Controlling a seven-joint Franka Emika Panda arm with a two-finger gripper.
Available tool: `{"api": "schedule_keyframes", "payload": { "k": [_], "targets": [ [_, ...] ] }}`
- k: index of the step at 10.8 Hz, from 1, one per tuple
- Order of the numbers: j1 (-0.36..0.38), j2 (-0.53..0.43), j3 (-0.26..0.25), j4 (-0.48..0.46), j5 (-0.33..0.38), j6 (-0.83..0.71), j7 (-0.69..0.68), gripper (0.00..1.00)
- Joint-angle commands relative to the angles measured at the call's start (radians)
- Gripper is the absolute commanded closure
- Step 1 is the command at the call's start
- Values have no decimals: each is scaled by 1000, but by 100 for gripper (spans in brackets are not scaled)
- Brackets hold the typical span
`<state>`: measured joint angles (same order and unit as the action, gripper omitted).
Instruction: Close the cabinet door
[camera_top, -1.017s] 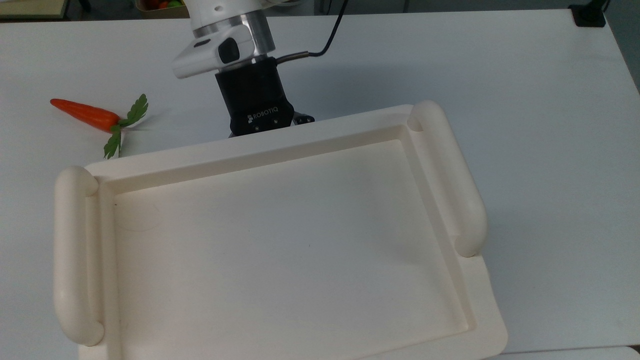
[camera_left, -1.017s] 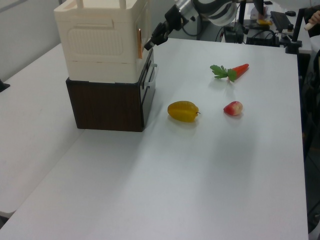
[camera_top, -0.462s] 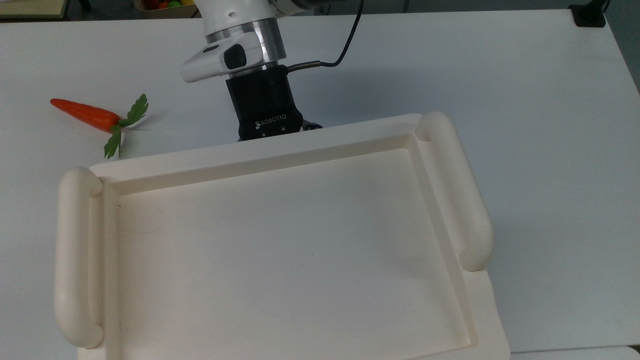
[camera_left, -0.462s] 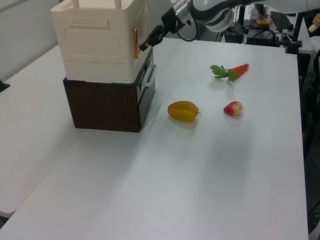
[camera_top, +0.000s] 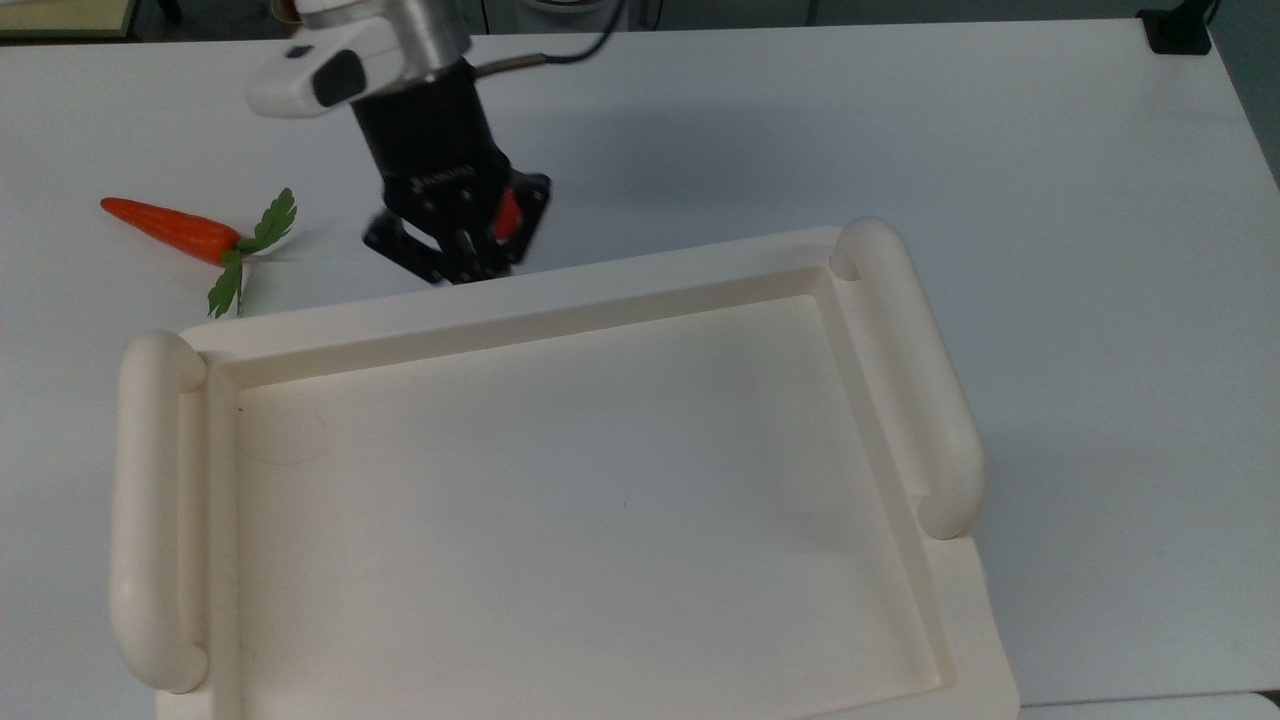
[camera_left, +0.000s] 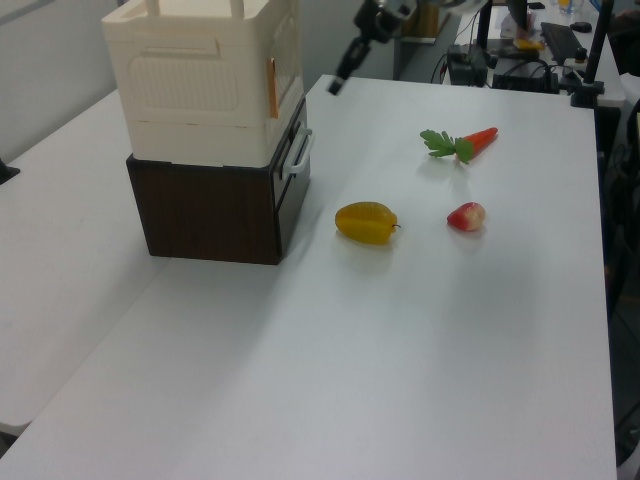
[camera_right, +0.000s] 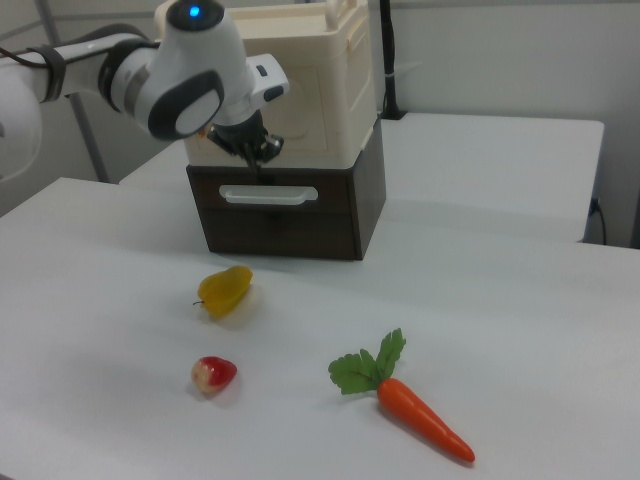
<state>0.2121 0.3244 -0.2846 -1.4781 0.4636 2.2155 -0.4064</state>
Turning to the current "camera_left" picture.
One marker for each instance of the cream plastic cabinet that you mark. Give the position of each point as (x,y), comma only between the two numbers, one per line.
(190,85)

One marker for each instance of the wooden cupboard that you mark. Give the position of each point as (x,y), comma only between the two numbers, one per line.
(429,22)

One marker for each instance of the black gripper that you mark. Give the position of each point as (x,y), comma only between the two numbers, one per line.
(382,20)

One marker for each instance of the yellow toy fruit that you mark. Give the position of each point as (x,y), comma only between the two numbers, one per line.
(527,45)

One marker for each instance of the black camera pole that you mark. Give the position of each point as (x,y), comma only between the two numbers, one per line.
(598,40)

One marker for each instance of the black table clamp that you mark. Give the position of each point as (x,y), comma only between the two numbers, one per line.
(587,95)

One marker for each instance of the thin black upright pole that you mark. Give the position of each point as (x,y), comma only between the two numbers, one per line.
(483,25)

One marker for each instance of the black keyboard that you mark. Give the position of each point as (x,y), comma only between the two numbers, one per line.
(560,40)

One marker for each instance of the orange toy carrot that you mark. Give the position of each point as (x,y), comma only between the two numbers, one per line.
(475,140)

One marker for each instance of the small black device box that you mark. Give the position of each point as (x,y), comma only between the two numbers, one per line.
(467,65)

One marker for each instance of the red toy strawberry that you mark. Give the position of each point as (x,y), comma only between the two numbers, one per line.
(467,216)

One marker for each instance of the black computer mouse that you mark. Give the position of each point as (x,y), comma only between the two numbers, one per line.
(581,26)

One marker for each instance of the yellow toy starfruit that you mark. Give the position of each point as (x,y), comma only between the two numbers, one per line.
(365,222)

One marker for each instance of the black flat electronics box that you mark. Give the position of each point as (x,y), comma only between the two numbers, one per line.
(525,77)

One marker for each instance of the black stand foot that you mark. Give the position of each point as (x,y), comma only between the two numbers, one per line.
(7,172)

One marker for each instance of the dark brown drawer box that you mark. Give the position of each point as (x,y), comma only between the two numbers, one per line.
(205,215)

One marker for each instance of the cream cabinet door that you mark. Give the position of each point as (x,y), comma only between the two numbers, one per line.
(289,60)

